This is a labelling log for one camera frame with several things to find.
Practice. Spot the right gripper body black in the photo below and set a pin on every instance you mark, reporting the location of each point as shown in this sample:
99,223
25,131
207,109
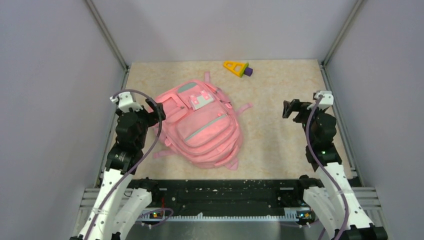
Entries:
302,116

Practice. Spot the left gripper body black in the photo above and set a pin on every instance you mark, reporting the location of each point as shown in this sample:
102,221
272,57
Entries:
143,115

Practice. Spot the pink student backpack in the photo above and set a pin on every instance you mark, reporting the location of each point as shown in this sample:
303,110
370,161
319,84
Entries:
201,125

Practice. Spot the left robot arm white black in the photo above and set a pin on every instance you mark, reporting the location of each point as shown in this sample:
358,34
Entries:
109,219

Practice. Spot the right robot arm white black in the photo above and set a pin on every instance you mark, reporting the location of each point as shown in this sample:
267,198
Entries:
331,196

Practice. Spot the yellow triangle toy purple cap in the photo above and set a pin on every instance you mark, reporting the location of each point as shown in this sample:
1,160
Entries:
239,69

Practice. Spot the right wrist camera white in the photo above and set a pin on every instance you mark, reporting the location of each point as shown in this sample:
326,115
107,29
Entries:
324,99

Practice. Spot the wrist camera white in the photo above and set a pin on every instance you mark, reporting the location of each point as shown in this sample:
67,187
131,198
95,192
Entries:
324,99
126,102

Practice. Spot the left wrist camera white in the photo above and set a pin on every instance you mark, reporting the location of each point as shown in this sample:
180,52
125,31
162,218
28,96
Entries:
126,102

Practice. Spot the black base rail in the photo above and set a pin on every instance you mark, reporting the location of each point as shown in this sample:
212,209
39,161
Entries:
229,198

